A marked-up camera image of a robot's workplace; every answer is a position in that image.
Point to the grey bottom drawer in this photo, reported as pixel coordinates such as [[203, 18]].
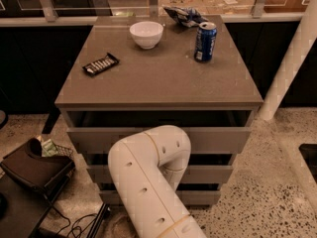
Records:
[[192, 194]]

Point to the grey drawer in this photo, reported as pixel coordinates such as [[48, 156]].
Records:
[[192, 194], [202, 168], [210, 132]]

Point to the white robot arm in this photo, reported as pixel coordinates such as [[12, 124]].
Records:
[[264, 199]]

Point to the grey drawer cabinet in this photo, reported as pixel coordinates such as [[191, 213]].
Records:
[[166, 77]]

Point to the grey top drawer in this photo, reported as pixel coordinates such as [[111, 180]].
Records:
[[210, 132]]

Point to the grey middle drawer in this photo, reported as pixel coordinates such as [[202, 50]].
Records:
[[202, 168]]

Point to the white ceramic bowl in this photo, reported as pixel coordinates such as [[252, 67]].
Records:
[[146, 34]]

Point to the black snack bar wrapper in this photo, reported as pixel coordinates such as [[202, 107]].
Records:
[[95, 67]]

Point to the blue soda can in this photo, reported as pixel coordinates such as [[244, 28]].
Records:
[[205, 41]]

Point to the crumpled blue chip bag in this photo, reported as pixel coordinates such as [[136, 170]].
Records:
[[188, 17]]

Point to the green packet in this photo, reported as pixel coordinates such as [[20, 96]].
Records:
[[49, 148]]

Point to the black curved seat object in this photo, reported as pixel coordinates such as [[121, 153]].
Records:
[[28, 168]]

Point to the black object right edge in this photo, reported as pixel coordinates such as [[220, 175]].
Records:
[[309, 154]]

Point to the black side table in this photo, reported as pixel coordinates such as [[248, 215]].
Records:
[[25, 209]]

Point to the metal glass railing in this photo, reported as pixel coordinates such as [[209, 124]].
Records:
[[85, 12]]

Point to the wire basket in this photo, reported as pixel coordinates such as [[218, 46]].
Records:
[[65, 151]]

